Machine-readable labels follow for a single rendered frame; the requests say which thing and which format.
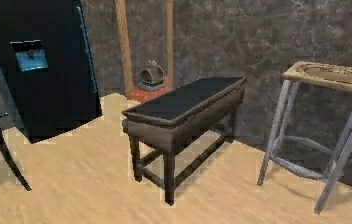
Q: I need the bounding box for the dark brown bench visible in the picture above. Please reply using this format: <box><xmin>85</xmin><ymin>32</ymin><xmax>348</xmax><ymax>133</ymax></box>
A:
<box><xmin>121</xmin><ymin>75</ymin><xmax>248</xmax><ymax>207</ymax></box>

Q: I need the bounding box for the small dark arched statue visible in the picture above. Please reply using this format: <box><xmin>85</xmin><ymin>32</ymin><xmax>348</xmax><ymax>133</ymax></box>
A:
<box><xmin>136</xmin><ymin>59</ymin><xmax>168</xmax><ymax>93</ymax></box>

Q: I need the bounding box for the black fridge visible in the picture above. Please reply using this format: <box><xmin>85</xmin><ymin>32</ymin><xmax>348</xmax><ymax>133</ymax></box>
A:
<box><xmin>0</xmin><ymin>0</ymin><xmax>104</xmax><ymax>145</ymax></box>

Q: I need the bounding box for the grey metal stool wooden seat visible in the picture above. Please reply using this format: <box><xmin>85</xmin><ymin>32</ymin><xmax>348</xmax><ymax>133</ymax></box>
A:
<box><xmin>256</xmin><ymin>60</ymin><xmax>352</xmax><ymax>215</ymax></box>

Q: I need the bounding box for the wooden door frame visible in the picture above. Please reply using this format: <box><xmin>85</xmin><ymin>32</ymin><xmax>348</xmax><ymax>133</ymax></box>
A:
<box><xmin>113</xmin><ymin>0</ymin><xmax>175</xmax><ymax>98</ymax></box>

